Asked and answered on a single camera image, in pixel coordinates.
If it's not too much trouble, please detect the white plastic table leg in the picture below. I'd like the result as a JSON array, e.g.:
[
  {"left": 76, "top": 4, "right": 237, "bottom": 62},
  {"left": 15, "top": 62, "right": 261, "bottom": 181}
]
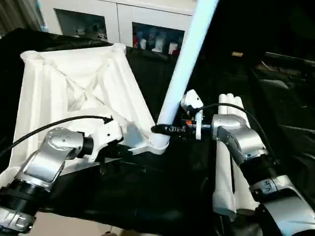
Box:
[
  {"left": 234, "top": 96, "right": 266, "bottom": 213},
  {"left": 225, "top": 93, "right": 249, "bottom": 222},
  {"left": 150, "top": 0, "right": 220, "bottom": 149},
  {"left": 212, "top": 93, "right": 236, "bottom": 220}
]

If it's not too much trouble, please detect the white plastic table top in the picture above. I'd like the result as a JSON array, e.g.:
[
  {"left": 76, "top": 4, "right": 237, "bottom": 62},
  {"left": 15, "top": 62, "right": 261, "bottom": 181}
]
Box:
[{"left": 0, "top": 43, "right": 171, "bottom": 188}]

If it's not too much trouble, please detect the black work mat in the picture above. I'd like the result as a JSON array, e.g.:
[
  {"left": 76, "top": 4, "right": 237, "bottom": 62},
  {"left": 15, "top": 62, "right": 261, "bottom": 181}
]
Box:
[{"left": 0, "top": 0, "right": 315, "bottom": 236}]

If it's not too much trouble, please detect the white cabinet with glass doors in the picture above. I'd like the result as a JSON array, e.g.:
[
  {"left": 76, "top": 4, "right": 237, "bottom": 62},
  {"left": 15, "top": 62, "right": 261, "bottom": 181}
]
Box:
[{"left": 38, "top": 0, "right": 197, "bottom": 55}]

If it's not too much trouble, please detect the grey curtain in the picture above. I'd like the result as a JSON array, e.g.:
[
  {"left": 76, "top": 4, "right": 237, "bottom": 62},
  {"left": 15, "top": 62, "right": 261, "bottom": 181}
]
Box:
[{"left": 0, "top": 0, "right": 43, "bottom": 33}]

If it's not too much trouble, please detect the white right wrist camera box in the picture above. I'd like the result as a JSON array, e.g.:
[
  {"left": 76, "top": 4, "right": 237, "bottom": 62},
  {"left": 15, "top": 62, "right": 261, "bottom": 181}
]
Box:
[{"left": 181, "top": 90, "right": 203, "bottom": 117}]

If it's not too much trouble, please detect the black left wrist camera cable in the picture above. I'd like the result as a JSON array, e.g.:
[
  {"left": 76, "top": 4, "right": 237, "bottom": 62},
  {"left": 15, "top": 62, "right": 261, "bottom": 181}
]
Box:
[{"left": 0, "top": 116, "right": 114, "bottom": 158}]

